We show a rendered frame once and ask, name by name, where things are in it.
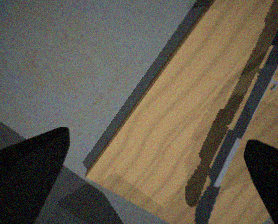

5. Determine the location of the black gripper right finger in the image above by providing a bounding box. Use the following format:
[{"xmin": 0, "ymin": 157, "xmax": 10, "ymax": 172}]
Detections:
[{"xmin": 244, "ymin": 139, "xmax": 278, "ymax": 224}]

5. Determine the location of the wooden board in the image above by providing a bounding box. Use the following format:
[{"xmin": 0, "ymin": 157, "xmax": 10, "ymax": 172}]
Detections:
[{"xmin": 85, "ymin": 0, "xmax": 278, "ymax": 224}]

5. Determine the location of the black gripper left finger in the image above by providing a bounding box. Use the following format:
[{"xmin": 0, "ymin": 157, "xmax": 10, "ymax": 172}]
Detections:
[{"xmin": 0, "ymin": 127, "xmax": 70, "ymax": 224}]

